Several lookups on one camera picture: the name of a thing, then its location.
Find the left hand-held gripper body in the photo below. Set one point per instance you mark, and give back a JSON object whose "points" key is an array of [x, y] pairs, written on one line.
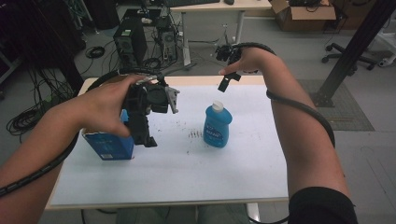
{"points": [[146, 99]]}

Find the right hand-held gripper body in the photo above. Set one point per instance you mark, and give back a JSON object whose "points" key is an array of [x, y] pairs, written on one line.
{"points": [[228, 53]]}

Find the blue cardboard box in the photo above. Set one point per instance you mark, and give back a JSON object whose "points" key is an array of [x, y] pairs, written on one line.
{"points": [[109, 146]]}

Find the blue bottle with white cap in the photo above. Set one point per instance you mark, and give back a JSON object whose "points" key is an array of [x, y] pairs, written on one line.
{"points": [[216, 127]]}

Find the person's right hand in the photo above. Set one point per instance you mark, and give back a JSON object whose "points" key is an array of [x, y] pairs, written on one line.
{"points": [[252, 60]]}

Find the person's left hand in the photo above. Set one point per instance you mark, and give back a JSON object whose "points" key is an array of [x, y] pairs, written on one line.
{"points": [[102, 109]]}

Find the white office desk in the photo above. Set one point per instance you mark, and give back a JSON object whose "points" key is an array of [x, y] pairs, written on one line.
{"points": [[218, 5]]}

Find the black computer mouse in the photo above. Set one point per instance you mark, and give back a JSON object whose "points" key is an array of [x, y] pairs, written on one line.
{"points": [[229, 2]]}

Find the black computer tower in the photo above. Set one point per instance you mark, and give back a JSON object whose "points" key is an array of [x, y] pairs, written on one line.
{"points": [[130, 40]]}

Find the grey computer tower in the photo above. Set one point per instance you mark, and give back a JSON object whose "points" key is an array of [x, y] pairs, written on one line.
{"points": [[168, 40]]}

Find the black keyboard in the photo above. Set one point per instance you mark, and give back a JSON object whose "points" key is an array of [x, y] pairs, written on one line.
{"points": [[191, 2]]}

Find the white table mat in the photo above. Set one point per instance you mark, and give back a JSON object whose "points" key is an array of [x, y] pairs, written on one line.
{"points": [[186, 177]]}

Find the open brown cardboard box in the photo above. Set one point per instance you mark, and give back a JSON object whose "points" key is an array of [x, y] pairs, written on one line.
{"points": [[299, 18]]}

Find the black office chair base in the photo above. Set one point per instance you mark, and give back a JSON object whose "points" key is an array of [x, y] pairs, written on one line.
{"points": [[342, 56]]}

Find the black metal stand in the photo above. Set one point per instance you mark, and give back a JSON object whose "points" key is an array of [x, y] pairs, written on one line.
{"points": [[351, 53]]}

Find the grey floor mat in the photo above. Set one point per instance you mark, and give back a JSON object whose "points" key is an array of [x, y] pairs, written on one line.
{"points": [[348, 118]]}

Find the dark curtain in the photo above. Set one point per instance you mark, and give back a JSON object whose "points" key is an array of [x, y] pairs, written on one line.
{"points": [[31, 31]]}

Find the white table leg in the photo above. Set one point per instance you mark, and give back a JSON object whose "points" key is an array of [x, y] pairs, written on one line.
{"points": [[253, 213]]}

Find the person's black sleeve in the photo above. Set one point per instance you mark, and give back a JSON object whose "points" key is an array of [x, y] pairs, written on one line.
{"points": [[320, 207]]}

